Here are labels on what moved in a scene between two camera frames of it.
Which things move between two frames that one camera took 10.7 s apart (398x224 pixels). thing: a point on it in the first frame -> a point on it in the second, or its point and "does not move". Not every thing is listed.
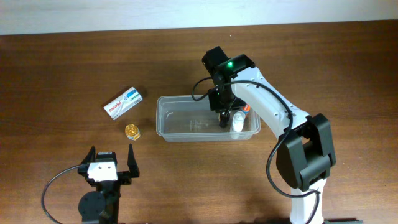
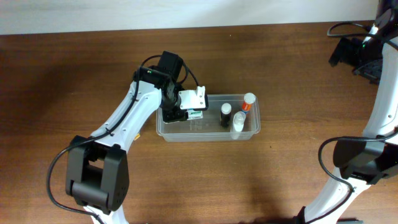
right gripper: x=216 y=104 -> x=344 y=53
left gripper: x=125 y=177 -> x=174 y=116
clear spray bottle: x=238 y=121 does not move
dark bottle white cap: x=224 y=119 does not move
